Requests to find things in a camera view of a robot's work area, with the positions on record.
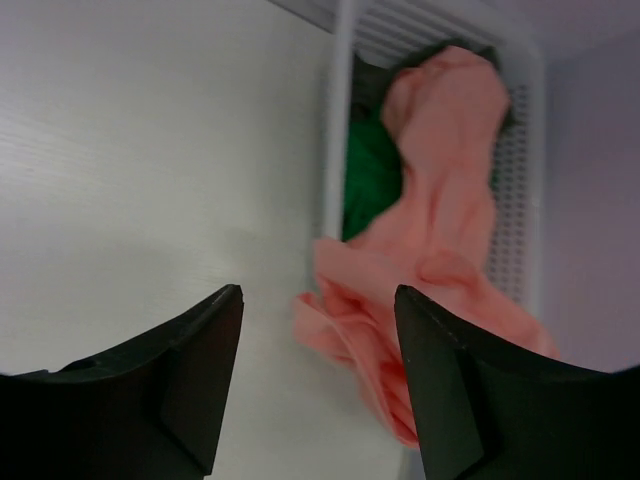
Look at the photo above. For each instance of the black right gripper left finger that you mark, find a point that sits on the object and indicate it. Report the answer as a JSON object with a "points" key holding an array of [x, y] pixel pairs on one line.
{"points": [[151, 407]]}

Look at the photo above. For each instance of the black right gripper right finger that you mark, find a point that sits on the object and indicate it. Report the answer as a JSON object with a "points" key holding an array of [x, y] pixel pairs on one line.
{"points": [[485, 408]]}

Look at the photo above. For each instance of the white laundry basket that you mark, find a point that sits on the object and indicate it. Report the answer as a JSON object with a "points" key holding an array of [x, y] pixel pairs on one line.
{"points": [[383, 33]]}

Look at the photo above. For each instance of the pink t shirt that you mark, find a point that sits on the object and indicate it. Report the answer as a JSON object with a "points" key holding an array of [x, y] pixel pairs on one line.
{"points": [[444, 117]]}

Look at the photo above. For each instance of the dark green basket t shirt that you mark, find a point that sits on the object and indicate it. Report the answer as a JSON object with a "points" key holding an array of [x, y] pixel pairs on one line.
{"points": [[374, 175]]}

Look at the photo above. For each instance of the dark grey basket t shirt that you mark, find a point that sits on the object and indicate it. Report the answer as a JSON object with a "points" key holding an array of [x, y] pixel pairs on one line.
{"points": [[370, 83]]}

